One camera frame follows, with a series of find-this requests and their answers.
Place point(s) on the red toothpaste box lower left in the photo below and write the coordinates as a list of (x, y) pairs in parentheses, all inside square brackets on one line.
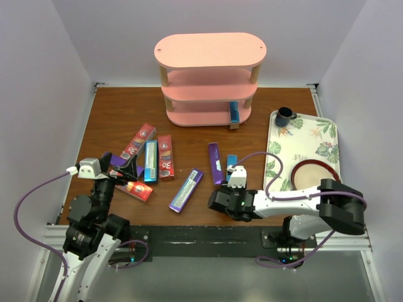
[(137, 190)]

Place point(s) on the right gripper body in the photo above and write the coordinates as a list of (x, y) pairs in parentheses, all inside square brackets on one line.
[(236, 191)]

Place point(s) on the red toothpaste box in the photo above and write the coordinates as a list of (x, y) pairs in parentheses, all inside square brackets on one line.
[(137, 190), (165, 161), (137, 144)]

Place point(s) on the dark blue mug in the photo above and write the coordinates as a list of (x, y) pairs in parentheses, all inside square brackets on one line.
[(284, 116)]

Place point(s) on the red toothpaste box middle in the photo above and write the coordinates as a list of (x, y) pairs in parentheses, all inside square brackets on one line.
[(165, 161)]

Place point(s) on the pink three-tier shelf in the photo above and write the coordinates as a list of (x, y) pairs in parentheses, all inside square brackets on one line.
[(201, 73)]

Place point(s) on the floral serving tray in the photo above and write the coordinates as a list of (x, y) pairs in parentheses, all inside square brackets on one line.
[(305, 137)]

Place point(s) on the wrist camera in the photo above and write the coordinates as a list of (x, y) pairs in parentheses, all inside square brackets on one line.
[(237, 177), (88, 168)]

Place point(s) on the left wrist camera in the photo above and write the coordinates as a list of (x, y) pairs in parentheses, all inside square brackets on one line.
[(88, 168)]

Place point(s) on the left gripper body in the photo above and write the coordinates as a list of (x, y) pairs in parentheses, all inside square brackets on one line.
[(105, 187)]

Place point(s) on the red toothpaste box upper left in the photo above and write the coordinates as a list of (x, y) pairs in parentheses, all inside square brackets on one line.
[(137, 144)]

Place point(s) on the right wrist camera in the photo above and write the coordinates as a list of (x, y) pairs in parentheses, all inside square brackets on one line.
[(237, 177)]

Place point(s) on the purple toothpaste box with label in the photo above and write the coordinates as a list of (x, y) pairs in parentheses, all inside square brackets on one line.
[(186, 190)]

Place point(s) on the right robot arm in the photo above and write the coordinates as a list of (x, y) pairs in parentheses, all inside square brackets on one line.
[(330, 206)]

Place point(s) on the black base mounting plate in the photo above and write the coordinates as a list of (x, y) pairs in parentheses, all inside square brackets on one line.
[(215, 241)]

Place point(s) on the blue toothpaste box with label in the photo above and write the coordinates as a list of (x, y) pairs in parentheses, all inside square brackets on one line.
[(151, 165)]

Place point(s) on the red rimmed plate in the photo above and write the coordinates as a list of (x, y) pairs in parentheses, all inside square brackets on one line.
[(310, 172)]

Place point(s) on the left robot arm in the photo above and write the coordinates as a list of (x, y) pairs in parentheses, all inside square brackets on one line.
[(93, 233)]

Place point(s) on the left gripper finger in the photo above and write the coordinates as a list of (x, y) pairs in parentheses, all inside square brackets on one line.
[(101, 165), (128, 172)]

